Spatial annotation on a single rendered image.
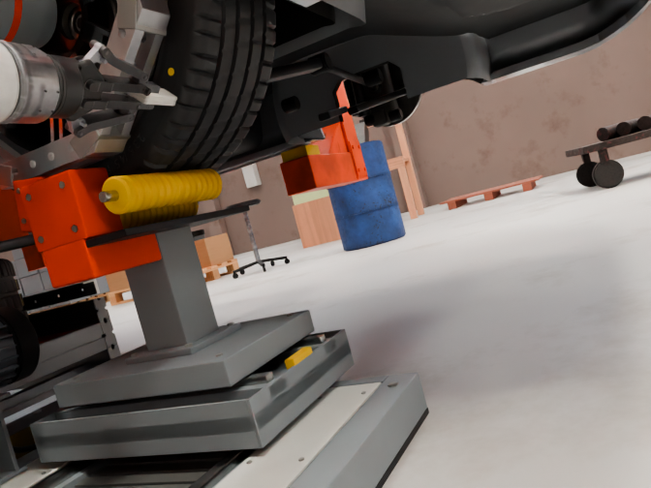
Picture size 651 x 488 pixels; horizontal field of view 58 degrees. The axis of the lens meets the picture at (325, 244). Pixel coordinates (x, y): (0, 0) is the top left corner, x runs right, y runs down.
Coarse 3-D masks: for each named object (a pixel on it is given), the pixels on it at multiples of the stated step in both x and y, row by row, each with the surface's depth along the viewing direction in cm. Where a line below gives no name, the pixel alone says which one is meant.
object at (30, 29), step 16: (0, 0) 85; (16, 0) 88; (32, 0) 90; (48, 0) 94; (0, 16) 86; (16, 16) 88; (32, 16) 91; (48, 16) 94; (0, 32) 88; (16, 32) 90; (32, 32) 92; (48, 32) 96
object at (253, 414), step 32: (288, 352) 112; (320, 352) 108; (256, 384) 94; (288, 384) 96; (320, 384) 105; (64, 416) 112; (96, 416) 101; (128, 416) 98; (160, 416) 94; (192, 416) 92; (224, 416) 89; (256, 416) 87; (288, 416) 94; (64, 448) 106; (96, 448) 102; (128, 448) 99; (160, 448) 96; (192, 448) 93; (224, 448) 90
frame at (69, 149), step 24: (120, 0) 82; (144, 0) 82; (120, 24) 82; (144, 24) 83; (120, 48) 83; (144, 48) 87; (120, 72) 84; (144, 72) 88; (0, 144) 103; (48, 144) 92; (72, 144) 90; (96, 144) 88; (120, 144) 92; (0, 168) 97; (24, 168) 95; (48, 168) 93; (72, 168) 97
